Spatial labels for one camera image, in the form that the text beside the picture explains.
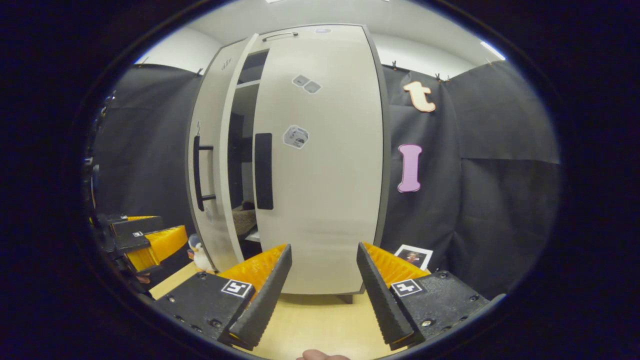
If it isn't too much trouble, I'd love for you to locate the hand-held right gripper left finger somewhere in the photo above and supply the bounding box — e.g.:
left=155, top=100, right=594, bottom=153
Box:
left=155, top=243, right=293, bottom=351

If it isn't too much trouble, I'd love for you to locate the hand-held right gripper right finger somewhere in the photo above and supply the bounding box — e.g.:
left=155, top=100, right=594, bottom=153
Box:
left=356, top=242, right=491, bottom=351

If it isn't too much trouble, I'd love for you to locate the brown fuzzy shoe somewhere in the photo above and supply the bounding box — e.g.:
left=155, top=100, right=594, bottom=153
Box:
left=231, top=200, right=257, bottom=237

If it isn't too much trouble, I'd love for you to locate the white cabinet door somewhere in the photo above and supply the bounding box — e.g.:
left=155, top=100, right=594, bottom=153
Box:
left=186, top=34, right=261, bottom=273
left=251, top=25, right=386, bottom=296

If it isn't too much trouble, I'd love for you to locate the white shoe cabinet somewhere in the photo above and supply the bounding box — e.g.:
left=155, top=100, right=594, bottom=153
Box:
left=186, top=23, right=392, bottom=303

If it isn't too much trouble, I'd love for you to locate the white toy duck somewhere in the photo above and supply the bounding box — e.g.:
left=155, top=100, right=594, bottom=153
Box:
left=187, top=234, right=215, bottom=273

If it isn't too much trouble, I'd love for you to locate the white cover book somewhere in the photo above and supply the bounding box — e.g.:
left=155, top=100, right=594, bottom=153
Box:
left=394, top=244, right=434, bottom=272

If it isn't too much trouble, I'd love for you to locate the small ceiling light panel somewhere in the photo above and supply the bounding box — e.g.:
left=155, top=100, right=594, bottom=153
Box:
left=480, top=41, right=507, bottom=62

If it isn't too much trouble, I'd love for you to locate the black left door handle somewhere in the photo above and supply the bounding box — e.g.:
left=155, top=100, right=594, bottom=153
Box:
left=193, top=135, right=217, bottom=212

